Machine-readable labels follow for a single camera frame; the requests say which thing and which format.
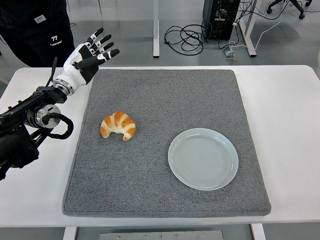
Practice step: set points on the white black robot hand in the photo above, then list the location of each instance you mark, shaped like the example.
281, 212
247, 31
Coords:
75, 72

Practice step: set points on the golden croissant bread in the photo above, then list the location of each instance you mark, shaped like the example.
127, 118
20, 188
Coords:
120, 122

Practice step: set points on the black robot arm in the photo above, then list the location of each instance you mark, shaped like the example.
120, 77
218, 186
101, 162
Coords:
47, 95

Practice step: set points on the pale blue round plate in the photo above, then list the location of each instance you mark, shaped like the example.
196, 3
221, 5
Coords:
202, 160

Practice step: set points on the grey metal plate with screws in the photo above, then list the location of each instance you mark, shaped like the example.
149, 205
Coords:
162, 236

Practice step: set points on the person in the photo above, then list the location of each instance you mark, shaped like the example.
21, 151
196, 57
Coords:
25, 37

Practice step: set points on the white desk leg with foot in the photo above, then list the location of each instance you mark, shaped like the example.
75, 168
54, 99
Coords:
155, 37
250, 45

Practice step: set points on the grey fabric mat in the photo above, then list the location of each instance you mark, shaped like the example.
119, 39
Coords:
150, 175

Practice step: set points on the grey floor socket box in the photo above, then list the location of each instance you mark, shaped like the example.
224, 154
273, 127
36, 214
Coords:
228, 53

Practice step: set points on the black computer tower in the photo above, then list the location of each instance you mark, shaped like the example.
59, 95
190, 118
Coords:
228, 30

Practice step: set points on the white table leg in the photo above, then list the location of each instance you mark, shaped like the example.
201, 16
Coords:
258, 232
69, 233

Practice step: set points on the black office chair base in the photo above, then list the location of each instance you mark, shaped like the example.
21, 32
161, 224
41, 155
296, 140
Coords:
298, 6

